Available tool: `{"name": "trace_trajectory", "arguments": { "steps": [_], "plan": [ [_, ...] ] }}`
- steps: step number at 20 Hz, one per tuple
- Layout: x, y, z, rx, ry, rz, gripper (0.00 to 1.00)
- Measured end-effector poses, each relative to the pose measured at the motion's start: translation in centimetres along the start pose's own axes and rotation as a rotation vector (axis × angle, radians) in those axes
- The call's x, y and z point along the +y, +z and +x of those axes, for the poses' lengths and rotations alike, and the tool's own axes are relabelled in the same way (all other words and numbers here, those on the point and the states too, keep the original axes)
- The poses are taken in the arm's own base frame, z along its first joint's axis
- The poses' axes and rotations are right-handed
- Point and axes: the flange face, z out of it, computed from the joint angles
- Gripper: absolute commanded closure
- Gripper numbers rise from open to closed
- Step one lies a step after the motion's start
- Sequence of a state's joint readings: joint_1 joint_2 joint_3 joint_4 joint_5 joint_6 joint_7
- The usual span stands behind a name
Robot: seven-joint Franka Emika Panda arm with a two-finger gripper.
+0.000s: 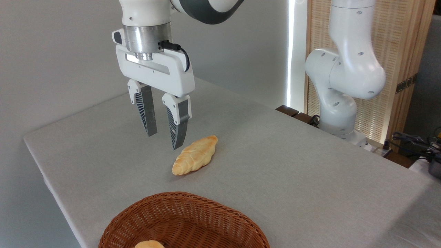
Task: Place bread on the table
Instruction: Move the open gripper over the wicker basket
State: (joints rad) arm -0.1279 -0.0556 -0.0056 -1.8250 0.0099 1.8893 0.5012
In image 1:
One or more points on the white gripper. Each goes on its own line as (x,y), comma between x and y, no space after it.
(155,74)

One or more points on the round golden bread roll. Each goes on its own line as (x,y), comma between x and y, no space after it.
(149,245)

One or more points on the brass hinge on screen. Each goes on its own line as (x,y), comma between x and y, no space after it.
(406,83)

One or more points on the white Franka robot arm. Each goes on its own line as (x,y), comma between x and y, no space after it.
(351,69)

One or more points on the grey tablecloth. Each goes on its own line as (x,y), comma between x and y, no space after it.
(293,172)

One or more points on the dark wooden block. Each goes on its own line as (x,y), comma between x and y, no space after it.
(304,119)
(287,110)

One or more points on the brown wicker basket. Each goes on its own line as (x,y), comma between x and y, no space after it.
(193,217)

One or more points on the long croissant-shaped bread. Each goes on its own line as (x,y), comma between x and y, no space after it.
(194,155)

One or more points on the wooden slatted screen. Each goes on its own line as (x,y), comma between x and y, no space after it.
(399,34)

